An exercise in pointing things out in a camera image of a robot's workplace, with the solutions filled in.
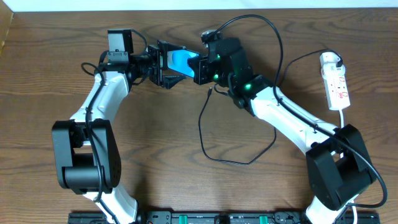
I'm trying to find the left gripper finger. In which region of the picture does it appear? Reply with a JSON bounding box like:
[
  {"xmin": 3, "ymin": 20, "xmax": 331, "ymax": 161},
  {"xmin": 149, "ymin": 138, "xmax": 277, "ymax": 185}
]
[
  {"xmin": 162, "ymin": 75, "xmax": 186, "ymax": 90},
  {"xmin": 157, "ymin": 40, "xmax": 186, "ymax": 52}
]

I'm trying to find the blue Samsung Galaxy smartphone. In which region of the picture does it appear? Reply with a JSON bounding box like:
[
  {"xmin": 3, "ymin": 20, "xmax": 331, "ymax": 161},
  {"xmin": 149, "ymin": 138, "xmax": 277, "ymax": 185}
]
[{"xmin": 167, "ymin": 50, "xmax": 199, "ymax": 78}]

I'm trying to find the black USB charging cable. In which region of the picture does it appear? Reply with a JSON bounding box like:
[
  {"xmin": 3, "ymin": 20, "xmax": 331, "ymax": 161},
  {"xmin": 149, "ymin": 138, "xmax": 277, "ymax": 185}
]
[{"xmin": 198, "ymin": 49, "xmax": 344, "ymax": 166}]

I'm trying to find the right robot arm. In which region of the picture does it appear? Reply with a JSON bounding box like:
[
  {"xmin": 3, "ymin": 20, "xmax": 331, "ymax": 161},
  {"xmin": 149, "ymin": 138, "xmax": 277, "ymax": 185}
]
[{"xmin": 187, "ymin": 38, "xmax": 379, "ymax": 223}]

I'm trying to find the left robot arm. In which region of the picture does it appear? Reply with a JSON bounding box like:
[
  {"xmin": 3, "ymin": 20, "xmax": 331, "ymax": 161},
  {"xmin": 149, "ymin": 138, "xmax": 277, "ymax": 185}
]
[{"xmin": 52, "ymin": 40, "xmax": 183, "ymax": 223}]

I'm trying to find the white charger plug adapter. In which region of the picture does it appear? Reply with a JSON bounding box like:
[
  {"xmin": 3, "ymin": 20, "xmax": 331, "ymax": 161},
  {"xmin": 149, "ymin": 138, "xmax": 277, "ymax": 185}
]
[{"xmin": 320, "ymin": 51, "xmax": 343, "ymax": 68}]

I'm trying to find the white power strip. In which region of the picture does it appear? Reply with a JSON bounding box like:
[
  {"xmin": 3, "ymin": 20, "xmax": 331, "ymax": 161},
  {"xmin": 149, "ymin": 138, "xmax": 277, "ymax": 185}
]
[{"xmin": 321, "ymin": 63, "xmax": 351, "ymax": 111}]

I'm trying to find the black mounting rail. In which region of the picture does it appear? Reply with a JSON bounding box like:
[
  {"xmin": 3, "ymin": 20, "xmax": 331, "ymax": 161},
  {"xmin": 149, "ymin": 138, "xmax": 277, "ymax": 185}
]
[{"xmin": 67, "ymin": 211, "xmax": 381, "ymax": 224}]

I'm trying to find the white power strip cord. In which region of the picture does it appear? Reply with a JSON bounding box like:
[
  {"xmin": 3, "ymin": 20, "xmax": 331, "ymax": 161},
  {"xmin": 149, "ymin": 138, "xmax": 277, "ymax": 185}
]
[{"xmin": 338, "ymin": 109, "xmax": 358, "ymax": 224}]

